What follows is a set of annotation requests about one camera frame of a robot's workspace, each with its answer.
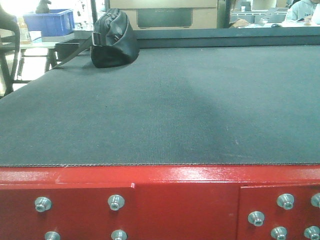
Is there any black shoulder bag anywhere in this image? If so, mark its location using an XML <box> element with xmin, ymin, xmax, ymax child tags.
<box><xmin>53</xmin><ymin>8</ymin><xmax>140</xmax><ymax>69</ymax></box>

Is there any grey conveyor belt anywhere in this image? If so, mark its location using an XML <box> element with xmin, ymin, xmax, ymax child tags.
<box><xmin>0</xmin><ymin>45</ymin><xmax>320</xmax><ymax>166</ymax></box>

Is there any cardboard box with black panel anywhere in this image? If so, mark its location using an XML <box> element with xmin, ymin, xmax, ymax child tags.
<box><xmin>109</xmin><ymin>0</ymin><xmax>218</xmax><ymax>30</ymax></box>

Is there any blue crate on table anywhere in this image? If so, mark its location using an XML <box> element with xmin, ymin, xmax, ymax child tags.
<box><xmin>23</xmin><ymin>9</ymin><xmax>75</xmax><ymax>37</ymax></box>

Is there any black chair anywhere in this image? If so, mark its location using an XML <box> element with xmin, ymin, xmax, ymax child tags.
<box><xmin>0</xmin><ymin>6</ymin><xmax>20</xmax><ymax>96</ymax></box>

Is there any person in grey hoodie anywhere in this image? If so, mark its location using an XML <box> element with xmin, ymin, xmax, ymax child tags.
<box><xmin>285</xmin><ymin>0</ymin><xmax>320</xmax><ymax>22</ymax></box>

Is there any red conveyor frame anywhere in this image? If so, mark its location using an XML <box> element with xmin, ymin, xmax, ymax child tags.
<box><xmin>0</xmin><ymin>165</ymin><xmax>320</xmax><ymax>240</ymax></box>

